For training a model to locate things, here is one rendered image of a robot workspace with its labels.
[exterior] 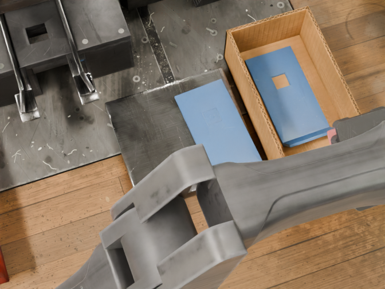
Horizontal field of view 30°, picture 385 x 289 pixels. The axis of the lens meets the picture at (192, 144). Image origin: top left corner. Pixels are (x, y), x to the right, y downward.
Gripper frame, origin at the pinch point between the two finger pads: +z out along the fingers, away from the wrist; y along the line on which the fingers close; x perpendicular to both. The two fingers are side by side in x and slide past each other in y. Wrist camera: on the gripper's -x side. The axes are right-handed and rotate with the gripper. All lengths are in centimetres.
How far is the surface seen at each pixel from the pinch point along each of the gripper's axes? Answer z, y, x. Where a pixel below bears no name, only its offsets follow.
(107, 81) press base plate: 21.2, 13.4, 23.6
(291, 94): 14.6, 5.2, 0.0
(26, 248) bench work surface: 10.2, -3.1, 40.1
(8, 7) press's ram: 3.8, 25.9, 32.8
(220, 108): 13.6, 6.4, 10.4
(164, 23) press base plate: 24.8, 18.9, 13.1
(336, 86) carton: 10.1, 5.3, -4.9
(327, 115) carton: 12.5, 1.3, -3.6
